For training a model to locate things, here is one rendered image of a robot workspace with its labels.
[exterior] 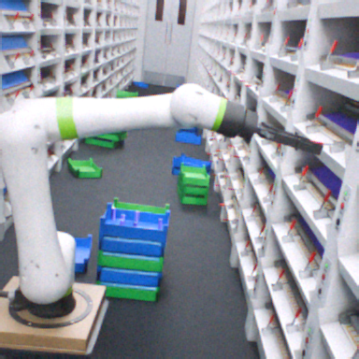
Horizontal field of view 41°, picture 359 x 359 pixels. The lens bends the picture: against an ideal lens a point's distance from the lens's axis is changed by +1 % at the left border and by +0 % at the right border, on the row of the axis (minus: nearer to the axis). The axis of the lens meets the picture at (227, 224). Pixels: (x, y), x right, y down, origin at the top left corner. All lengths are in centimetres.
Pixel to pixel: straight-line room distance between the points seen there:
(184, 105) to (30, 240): 53
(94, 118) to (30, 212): 31
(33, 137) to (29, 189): 13
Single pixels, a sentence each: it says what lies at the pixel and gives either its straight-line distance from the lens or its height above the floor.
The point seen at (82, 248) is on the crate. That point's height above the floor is 0.
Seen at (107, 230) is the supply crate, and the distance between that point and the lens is 220.
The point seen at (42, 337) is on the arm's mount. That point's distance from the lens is 154.
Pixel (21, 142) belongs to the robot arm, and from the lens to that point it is 123.
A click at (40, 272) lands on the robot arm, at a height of 58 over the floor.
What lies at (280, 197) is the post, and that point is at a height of 68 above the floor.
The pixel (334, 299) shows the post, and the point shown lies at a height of 64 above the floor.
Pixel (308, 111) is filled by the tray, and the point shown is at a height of 102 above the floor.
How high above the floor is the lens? 123
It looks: 21 degrees down
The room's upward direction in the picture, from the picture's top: 10 degrees clockwise
